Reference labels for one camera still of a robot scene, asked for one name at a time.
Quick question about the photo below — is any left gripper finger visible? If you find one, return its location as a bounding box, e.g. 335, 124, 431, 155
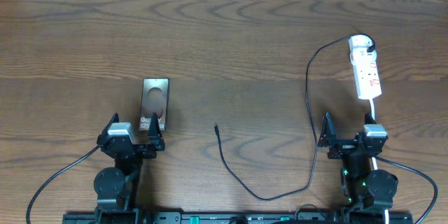
101, 113, 119, 136
147, 121, 165, 151

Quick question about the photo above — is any bronze Galaxy smartphone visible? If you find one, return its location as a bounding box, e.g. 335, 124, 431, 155
139, 78, 169, 132

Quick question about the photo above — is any black charging cable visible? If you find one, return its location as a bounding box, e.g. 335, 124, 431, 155
213, 33, 377, 202

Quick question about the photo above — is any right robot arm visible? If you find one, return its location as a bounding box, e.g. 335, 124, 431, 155
318, 113, 398, 223

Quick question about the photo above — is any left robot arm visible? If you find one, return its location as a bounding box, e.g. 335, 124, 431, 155
94, 113, 165, 223

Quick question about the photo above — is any white USB charger adapter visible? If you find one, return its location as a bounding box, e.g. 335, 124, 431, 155
349, 34, 375, 53

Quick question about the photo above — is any white power strip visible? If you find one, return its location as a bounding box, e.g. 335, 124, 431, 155
350, 47, 382, 100

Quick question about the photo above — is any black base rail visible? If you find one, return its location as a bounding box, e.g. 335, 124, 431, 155
62, 210, 414, 224

